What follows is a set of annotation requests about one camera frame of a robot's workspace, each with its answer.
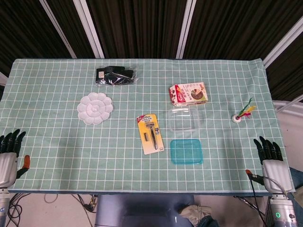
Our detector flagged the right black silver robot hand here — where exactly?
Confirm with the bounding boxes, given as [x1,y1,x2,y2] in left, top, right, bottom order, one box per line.
[245,136,296,194]

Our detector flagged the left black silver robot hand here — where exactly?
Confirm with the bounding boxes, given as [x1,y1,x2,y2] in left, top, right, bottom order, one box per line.
[0,129,31,189]

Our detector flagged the blue translucent plastic lid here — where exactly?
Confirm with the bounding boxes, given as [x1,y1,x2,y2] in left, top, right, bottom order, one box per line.
[170,139,204,166]

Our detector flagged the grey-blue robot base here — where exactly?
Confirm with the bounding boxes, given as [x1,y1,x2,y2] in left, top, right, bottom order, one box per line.
[94,194,196,227]

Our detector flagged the clear plastic container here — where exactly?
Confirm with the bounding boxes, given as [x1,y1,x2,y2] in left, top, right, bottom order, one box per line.
[166,106,204,133]

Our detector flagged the blue denim trouser leg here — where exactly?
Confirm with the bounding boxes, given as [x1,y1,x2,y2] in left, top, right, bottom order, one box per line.
[197,215,220,227]
[287,166,303,197]

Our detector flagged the green white checked tablecloth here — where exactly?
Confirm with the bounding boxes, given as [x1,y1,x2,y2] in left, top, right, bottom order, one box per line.
[0,58,296,195]

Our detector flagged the colourful feather shuttlecock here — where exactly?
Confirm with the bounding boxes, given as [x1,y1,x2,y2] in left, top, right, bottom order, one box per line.
[232,97,257,124]

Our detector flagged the beige shoe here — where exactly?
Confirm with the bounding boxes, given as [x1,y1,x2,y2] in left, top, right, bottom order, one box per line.
[178,204,213,224]

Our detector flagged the black power plug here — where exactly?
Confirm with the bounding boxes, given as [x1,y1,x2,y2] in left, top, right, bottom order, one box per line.
[82,195,98,213]

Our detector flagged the white flower-shaped paint palette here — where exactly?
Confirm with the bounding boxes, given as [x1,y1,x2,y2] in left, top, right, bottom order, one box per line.
[77,92,114,125]

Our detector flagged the chocolate snack carton box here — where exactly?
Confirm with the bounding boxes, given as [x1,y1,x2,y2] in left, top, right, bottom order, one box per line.
[169,82,209,107]

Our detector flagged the yellow razor blister pack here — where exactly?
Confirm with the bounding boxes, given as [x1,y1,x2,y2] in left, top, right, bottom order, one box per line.
[136,113,165,156]

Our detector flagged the black gloves in plastic bag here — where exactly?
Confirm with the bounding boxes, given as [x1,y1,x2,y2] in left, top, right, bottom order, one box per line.
[95,66,138,87]

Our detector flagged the black pleated curtain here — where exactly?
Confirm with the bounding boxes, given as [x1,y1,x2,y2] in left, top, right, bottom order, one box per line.
[0,0,303,102]

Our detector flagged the black right hand cable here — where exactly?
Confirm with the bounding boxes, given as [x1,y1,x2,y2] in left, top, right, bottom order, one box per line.
[247,174,269,227]

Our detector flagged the black floor cable bundle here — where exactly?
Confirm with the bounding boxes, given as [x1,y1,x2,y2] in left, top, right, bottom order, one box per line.
[7,192,33,227]

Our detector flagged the white aluminium frame post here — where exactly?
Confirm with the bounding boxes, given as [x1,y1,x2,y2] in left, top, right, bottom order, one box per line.
[72,0,105,59]
[39,0,78,59]
[262,17,303,69]
[176,0,197,59]

